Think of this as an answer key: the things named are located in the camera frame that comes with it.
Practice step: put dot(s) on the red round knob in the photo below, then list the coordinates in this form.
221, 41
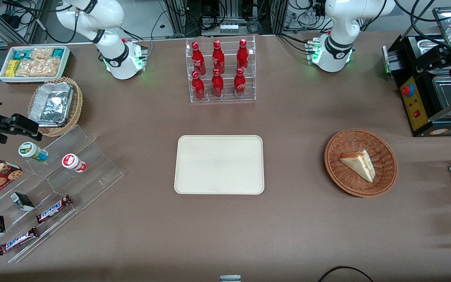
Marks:
407, 90

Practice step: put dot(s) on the clear rice cracker pack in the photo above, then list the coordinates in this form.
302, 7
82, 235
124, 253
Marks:
41, 53
29, 67
51, 66

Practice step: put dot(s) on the tan wicker basket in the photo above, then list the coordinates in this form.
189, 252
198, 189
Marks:
77, 105

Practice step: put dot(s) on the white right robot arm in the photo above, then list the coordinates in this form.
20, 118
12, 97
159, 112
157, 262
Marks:
114, 55

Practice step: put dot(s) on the brown snickers bar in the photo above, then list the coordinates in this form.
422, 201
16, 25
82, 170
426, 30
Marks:
53, 209
18, 241

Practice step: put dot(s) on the red white yogurt cup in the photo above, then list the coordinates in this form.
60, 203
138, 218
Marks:
74, 163

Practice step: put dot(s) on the green white yogurt cup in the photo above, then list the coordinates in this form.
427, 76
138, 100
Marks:
33, 151

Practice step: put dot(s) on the aluminium frame post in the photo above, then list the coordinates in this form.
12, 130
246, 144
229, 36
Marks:
178, 17
279, 15

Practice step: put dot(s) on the clear acrylic stepped stand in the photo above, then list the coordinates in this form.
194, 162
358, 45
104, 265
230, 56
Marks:
92, 168

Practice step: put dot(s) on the cream plastic serving tray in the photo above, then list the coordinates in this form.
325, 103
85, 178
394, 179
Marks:
219, 164

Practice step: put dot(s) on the white plastic snack bin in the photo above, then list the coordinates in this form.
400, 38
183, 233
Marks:
65, 62

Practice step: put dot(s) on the clear acrylic bottle rack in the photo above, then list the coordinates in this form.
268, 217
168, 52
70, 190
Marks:
227, 98

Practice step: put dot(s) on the brown round wicker basket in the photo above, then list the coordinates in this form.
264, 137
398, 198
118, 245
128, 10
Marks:
343, 176

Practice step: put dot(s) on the yellow snack pack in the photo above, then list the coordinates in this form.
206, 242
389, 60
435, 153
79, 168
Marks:
12, 68

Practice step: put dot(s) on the aluminium foil tray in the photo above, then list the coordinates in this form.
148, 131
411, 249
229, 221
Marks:
51, 103

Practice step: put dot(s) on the grey box at edge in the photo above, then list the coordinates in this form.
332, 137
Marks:
230, 278

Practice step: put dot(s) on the white power strip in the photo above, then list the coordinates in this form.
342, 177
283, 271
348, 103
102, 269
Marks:
228, 28

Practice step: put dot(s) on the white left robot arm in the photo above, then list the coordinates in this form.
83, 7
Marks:
333, 55

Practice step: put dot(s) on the triangular sandwich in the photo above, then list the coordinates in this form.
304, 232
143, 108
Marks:
360, 163

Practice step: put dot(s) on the red cola bottle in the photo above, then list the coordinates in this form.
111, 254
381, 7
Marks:
242, 55
218, 58
217, 84
240, 83
198, 87
197, 58

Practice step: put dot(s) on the black food warmer appliance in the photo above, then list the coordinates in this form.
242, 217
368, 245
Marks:
417, 105

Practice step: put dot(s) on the small teal snack pack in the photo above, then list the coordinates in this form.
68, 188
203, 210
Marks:
58, 53

